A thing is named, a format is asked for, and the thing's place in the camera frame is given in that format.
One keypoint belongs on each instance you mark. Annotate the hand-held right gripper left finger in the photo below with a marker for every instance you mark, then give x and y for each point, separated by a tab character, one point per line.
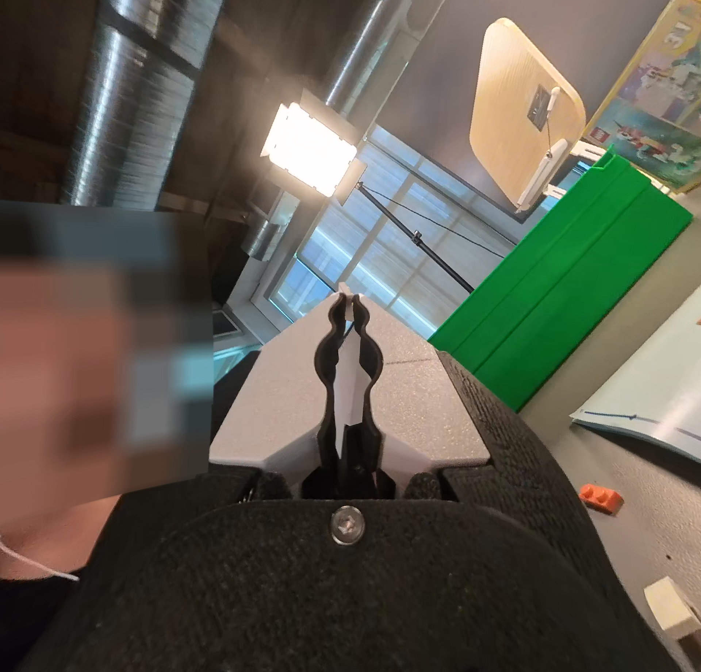
268	409

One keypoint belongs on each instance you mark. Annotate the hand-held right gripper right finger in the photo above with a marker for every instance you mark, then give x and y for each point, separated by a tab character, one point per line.
427	409

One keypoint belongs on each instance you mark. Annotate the green plastic bin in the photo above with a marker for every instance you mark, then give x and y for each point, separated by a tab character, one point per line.
547	299

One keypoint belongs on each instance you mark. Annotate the orange lego brick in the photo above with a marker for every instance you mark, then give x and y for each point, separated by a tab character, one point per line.
601	498

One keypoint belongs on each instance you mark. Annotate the white lego slope piece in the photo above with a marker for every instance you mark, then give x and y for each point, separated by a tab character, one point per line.
668	601

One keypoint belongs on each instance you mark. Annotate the large window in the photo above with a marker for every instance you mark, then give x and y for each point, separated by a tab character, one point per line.
339	256

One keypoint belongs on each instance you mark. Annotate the black light stand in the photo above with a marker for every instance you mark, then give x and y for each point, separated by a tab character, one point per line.
416	238

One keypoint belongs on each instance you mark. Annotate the white instruction booklet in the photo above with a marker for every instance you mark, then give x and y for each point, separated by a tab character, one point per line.
657	387

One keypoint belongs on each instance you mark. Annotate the studio light panel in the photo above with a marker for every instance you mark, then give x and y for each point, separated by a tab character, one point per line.
306	141

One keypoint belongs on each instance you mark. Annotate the tilting wooden table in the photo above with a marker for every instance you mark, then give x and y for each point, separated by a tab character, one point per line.
509	108

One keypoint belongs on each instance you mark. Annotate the person in black sweater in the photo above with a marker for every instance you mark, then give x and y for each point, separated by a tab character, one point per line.
27	628

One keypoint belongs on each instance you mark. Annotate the yellow printed toy box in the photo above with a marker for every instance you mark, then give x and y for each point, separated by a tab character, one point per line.
657	108

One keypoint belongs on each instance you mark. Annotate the large dark display screen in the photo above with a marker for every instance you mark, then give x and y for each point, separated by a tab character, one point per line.
602	4

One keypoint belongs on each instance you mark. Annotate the wide silver ventilation duct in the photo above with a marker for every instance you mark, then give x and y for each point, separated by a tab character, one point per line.
137	108

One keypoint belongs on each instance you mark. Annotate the slim silver ventilation duct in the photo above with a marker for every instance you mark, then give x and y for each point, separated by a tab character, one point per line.
378	37

